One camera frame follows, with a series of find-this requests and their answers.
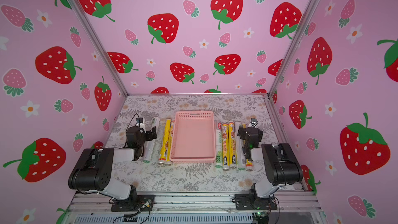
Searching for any yellow wrap roll blue label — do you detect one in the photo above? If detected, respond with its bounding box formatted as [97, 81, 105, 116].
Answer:
[228, 121, 237, 169]

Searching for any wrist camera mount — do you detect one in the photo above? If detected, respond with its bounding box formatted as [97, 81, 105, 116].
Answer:
[249, 118, 258, 128]
[135, 117, 146, 132]

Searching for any clear white wrap roll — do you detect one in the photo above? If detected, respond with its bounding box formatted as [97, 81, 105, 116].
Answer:
[235, 122, 246, 170]

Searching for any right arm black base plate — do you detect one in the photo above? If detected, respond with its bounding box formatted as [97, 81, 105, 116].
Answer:
[231, 194, 278, 212]

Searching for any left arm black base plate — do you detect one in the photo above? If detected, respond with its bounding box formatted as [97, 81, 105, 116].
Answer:
[109, 195, 155, 212]

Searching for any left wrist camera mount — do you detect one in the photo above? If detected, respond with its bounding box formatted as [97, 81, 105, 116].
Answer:
[135, 117, 146, 132]

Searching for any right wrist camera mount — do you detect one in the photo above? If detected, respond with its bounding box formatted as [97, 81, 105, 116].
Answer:
[249, 118, 258, 128]

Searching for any aluminium front rail frame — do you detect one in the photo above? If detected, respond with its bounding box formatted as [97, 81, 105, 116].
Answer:
[62, 191, 327, 224]

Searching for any yellow wrap roll red label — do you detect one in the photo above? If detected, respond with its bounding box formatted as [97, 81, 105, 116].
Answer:
[221, 122, 230, 171]

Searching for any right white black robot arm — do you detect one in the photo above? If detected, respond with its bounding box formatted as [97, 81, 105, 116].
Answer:
[238, 127, 303, 200]

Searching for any slim yellow wrap roll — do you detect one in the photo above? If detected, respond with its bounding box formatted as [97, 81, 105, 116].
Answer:
[165, 120, 175, 166]
[243, 123, 253, 172]

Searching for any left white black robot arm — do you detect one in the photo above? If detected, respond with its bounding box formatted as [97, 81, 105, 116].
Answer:
[68, 126, 158, 204]

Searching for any white green grape wrap roll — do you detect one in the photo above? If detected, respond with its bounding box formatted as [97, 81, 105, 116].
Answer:
[215, 120, 223, 168]

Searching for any large yellow wrap roll left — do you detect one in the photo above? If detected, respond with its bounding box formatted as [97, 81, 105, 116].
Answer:
[158, 119, 172, 165]

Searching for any white green wrap roll left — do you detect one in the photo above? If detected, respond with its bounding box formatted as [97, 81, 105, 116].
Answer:
[143, 117, 160, 163]

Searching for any pink plastic perforated basket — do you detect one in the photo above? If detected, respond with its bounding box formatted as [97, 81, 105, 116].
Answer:
[170, 111, 216, 163]

